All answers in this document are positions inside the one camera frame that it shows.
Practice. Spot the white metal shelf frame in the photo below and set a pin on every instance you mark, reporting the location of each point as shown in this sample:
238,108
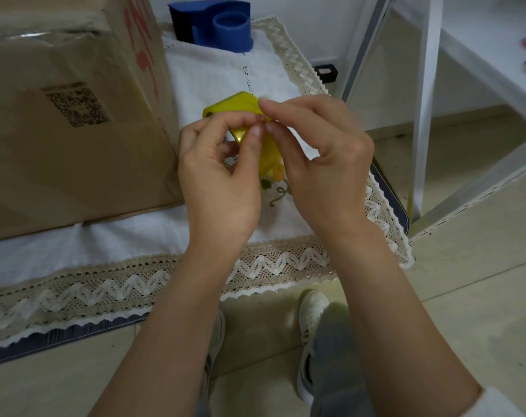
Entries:
423,104

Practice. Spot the person's left forearm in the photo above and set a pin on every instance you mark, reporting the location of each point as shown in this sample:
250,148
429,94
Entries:
176,325

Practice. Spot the person's right forearm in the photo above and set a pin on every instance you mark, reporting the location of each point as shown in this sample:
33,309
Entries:
388,325

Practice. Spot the person's white sleeve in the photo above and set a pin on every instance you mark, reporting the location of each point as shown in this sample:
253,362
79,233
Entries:
501,406

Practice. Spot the person's white left sneaker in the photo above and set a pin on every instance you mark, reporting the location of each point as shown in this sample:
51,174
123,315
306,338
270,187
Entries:
217,338

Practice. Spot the blue plastic tape dispenser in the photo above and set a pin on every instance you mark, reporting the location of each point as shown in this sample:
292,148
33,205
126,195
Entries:
219,25

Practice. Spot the small black plug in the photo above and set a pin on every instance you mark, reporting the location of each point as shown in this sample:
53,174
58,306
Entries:
326,72

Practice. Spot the person's grey trousers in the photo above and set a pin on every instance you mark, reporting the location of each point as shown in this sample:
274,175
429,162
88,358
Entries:
336,364

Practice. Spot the person's right hand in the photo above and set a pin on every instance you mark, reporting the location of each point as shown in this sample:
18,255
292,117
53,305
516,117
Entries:
332,178

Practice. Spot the person's white sneaker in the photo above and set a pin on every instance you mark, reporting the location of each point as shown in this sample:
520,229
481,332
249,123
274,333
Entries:
217,338
308,325

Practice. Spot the white tablecloth with lace trim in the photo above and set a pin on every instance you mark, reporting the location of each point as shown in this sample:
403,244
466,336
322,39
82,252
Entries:
210,78

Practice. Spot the large brown cardboard box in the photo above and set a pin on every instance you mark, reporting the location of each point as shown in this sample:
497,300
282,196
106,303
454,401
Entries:
63,138

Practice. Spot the person's white right sneaker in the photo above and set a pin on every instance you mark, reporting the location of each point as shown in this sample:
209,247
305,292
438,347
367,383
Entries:
308,325

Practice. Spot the blue striped table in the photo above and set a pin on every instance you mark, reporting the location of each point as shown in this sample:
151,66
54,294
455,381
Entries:
71,339

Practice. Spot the person's left hand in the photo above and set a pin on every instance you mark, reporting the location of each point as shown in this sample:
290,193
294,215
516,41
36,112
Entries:
215,199

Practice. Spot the person's right thumb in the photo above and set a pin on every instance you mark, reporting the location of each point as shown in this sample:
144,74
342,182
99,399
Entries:
286,145

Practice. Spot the person's left thumb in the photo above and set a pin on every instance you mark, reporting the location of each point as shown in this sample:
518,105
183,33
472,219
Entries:
254,156

